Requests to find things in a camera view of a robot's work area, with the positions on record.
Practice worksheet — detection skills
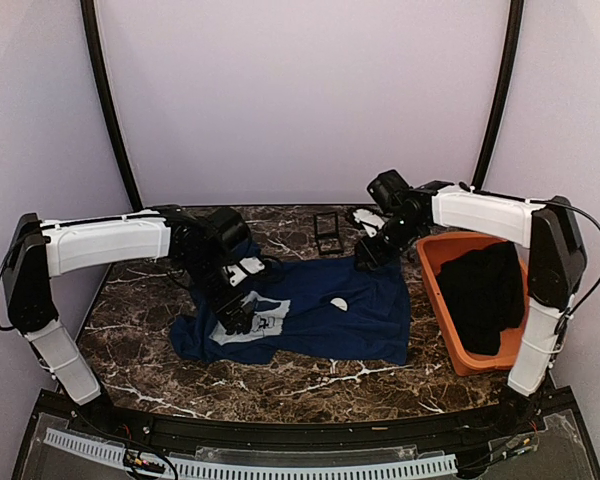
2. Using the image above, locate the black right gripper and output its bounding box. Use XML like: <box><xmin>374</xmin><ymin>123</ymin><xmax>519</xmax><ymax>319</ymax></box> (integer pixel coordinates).
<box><xmin>354</xmin><ymin>213</ymin><xmax>424</xmax><ymax>270</ymax></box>

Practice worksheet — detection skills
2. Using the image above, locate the black brooch box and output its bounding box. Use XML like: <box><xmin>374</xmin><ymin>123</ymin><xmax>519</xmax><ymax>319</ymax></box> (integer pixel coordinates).
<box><xmin>313</xmin><ymin>211</ymin><xmax>344</xmax><ymax>256</ymax></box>

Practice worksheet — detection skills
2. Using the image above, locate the round gold white brooch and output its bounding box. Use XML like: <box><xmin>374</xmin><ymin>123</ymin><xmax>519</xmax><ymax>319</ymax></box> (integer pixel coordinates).
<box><xmin>330</xmin><ymin>297</ymin><xmax>348</xmax><ymax>311</ymax></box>

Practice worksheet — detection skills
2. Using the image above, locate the blue printed t-shirt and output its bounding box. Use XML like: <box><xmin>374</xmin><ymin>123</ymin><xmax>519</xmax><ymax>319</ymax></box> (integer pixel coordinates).
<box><xmin>169</xmin><ymin>257</ymin><xmax>411</xmax><ymax>365</ymax></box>

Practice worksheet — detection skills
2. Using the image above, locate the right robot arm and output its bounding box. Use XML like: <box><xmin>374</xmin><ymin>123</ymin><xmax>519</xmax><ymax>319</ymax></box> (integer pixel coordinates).
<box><xmin>351</xmin><ymin>170</ymin><xmax>593</xmax><ymax>397</ymax></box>

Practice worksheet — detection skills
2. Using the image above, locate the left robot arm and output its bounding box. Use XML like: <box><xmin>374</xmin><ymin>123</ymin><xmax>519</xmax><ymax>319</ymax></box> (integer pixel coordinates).
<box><xmin>0</xmin><ymin>205</ymin><xmax>265</xmax><ymax>436</ymax></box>

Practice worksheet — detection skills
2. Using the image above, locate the orange plastic basket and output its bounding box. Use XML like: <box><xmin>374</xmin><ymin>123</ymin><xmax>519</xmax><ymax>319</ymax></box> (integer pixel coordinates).
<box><xmin>416</xmin><ymin>232</ymin><xmax>529</xmax><ymax>376</ymax></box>

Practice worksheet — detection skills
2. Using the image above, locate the black garment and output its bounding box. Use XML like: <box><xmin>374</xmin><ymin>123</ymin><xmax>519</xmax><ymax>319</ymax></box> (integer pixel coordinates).
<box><xmin>436</xmin><ymin>242</ymin><xmax>525</xmax><ymax>356</ymax></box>

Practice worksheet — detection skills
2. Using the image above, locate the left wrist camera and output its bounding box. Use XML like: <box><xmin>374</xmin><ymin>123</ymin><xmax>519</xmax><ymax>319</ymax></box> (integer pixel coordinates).
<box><xmin>222</xmin><ymin>255</ymin><xmax>284</xmax><ymax>286</ymax></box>

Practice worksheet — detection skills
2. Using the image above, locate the white slotted cable duct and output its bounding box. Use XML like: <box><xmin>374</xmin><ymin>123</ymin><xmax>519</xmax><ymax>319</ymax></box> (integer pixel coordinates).
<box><xmin>43</xmin><ymin>428</ymin><xmax>458</xmax><ymax>479</ymax></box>

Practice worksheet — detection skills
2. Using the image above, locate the black front rail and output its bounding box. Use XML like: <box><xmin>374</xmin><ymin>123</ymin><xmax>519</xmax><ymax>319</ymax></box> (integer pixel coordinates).
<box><xmin>29</xmin><ymin>390</ymin><xmax>548</xmax><ymax>455</ymax></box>

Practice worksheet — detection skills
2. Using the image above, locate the right black frame post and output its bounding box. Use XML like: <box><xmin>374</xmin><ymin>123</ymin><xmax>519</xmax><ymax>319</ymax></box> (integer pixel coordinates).
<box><xmin>471</xmin><ymin>0</ymin><xmax>525</xmax><ymax>189</ymax></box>

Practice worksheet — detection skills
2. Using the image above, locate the black frame post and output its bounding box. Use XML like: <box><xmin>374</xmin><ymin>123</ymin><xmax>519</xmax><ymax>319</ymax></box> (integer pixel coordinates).
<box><xmin>471</xmin><ymin>0</ymin><xmax>525</xmax><ymax>189</ymax></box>
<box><xmin>80</xmin><ymin>0</ymin><xmax>144</xmax><ymax>211</ymax></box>

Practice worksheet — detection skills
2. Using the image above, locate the left black frame post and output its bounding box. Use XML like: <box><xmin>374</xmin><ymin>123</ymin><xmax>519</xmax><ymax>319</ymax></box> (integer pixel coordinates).
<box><xmin>80</xmin><ymin>0</ymin><xmax>144</xmax><ymax>211</ymax></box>

